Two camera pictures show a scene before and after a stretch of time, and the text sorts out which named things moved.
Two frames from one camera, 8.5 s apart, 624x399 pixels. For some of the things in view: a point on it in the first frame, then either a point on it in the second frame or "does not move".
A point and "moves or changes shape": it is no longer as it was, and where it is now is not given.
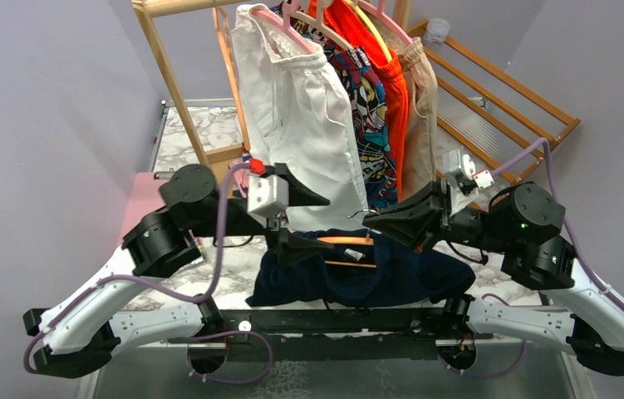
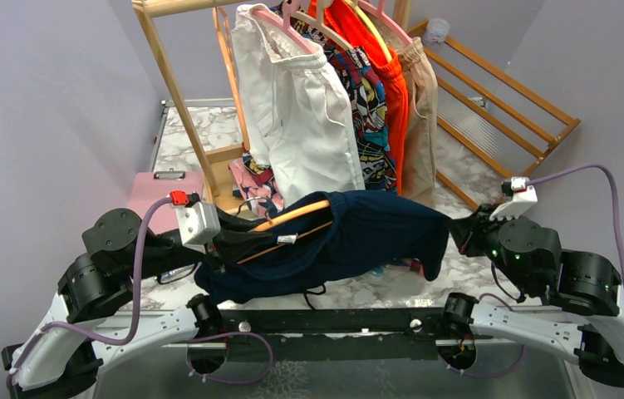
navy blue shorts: x=362 y=267 moves or changes shape
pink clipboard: x=144 y=199 does not move
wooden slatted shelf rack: x=504 y=125 does not move
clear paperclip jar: x=437 y=30 does not move
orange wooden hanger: x=343 y=240 moves or changes shape
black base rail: x=335 y=334 does not move
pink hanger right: x=380 y=11 does not move
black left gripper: x=291 y=247 to x=233 y=238
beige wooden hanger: x=319 y=22 does not move
